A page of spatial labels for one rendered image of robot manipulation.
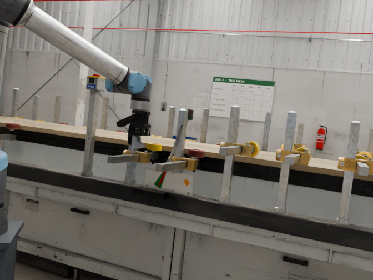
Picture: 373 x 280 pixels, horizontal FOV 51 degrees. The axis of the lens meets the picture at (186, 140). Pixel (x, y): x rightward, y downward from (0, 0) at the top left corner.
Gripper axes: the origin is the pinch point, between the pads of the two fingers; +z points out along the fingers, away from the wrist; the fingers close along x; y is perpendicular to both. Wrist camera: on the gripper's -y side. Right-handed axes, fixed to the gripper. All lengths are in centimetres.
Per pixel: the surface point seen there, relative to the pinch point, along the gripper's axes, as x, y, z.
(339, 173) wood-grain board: 27, 93, -1
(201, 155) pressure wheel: 18.2, 28.7, -1.1
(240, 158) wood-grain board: 27, 46, -1
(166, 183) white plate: 5.0, 17.3, 13.2
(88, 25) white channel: 103, -109, -85
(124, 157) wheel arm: -9.2, 1.7, 1.9
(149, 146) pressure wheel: 19.1, -0.7, -2.0
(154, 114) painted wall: 690, -340, -16
